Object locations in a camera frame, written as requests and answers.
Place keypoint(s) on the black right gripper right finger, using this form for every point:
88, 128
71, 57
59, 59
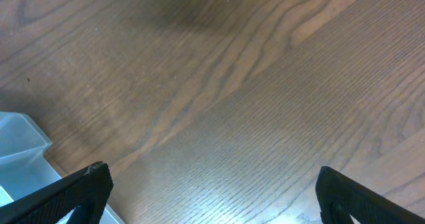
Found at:
343, 200

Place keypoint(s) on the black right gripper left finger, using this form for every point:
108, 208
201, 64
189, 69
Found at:
83, 195

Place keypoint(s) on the clear plastic storage bin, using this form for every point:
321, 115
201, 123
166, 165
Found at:
24, 169

